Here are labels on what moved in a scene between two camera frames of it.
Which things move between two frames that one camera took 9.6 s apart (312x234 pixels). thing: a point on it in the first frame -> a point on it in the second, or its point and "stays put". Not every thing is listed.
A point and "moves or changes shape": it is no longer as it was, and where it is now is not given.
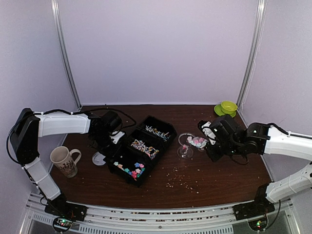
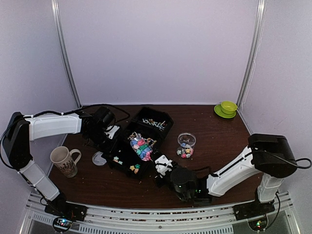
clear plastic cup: x=185 y=150 stays put
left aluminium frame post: x=55 y=7 stays put
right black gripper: x=213 y=155 -> x=159 y=184
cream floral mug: x=63 y=160 stays put
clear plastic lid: x=97 y=158 stays put
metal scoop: x=197 y=141 -> x=143 y=147
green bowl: x=228 y=107 stays put
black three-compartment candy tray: x=145 y=144 moves or changes shape
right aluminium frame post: x=262 y=9 stays put
